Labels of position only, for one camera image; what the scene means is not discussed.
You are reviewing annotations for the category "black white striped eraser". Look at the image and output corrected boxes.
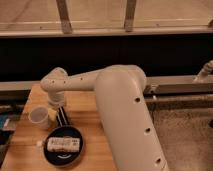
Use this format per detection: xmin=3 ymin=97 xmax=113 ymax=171
xmin=56 ymin=107 xmax=69 ymax=126

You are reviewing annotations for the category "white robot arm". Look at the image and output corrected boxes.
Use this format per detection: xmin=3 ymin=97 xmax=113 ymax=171
xmin=40 ymin=65 xmax=170 ymax=171

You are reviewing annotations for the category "black round pan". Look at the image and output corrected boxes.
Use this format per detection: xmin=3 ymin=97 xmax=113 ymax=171
xmin=43 ymin=126 xmax=84 ymax=167

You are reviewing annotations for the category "metal window frame rail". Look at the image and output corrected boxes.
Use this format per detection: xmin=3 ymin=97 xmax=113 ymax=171
xmin=0 ymin=0 xmax=213 ymax=37

